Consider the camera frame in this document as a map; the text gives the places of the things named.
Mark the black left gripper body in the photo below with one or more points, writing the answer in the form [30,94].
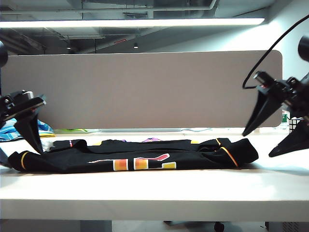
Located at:
[19,106]

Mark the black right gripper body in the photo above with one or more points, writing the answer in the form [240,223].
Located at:
[289,91]

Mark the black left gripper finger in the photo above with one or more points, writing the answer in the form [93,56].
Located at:
[4,158]
[29,130]

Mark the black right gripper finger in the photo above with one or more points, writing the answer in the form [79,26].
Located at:
[264,111]
[294,142]

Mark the black basketball jersey number 35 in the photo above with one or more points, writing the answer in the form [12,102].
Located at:
[144,157]

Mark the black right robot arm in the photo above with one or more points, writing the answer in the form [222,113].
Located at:
[304,48]

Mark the Rubik's cube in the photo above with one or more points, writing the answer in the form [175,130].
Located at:
[293,124]

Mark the yellow flat item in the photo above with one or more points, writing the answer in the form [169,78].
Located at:
[47,134]

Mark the blue patterned cloth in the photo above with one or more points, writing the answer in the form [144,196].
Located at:
[7,134]

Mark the white box green label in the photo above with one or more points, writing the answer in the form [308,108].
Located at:
[285,119]

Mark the green flat item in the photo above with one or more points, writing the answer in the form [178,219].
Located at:
[72,130]

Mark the small ceiling spot lamp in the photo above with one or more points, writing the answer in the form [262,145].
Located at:
[68,48]
[135,46]

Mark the black office chair base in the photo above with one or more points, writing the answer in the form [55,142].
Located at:
[217,226]

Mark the brown-grey desk divider panel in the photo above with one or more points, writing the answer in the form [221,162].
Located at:
[144,89]

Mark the long linear ceiling light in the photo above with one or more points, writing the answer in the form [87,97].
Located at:
[130,23]

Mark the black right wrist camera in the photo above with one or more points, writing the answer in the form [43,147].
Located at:
[263,79]

